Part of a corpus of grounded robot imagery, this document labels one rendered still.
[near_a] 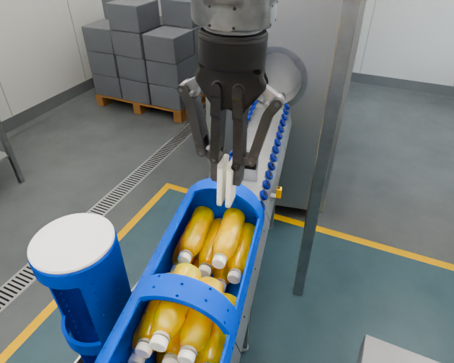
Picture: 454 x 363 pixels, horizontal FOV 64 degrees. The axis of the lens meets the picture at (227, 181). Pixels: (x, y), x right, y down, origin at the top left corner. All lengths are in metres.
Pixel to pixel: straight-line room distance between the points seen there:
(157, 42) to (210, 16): 3.62
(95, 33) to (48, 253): 3.43
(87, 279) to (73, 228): 0.20
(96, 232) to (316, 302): 1.51
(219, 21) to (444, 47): 5.09
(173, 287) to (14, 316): 1.83
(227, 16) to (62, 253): 1.05
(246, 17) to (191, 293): 0.63
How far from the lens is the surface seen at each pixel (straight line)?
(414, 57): 5.43
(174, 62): 3.95
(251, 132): 2.06
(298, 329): 2.28
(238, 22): 0.37
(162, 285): 0.88
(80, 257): 1.27
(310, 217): 1.94
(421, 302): 2.62
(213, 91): 0.42
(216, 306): 0.87
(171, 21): 4.34
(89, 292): 1.32
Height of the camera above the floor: 1.92
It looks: 36 degrees down
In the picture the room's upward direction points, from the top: straight up
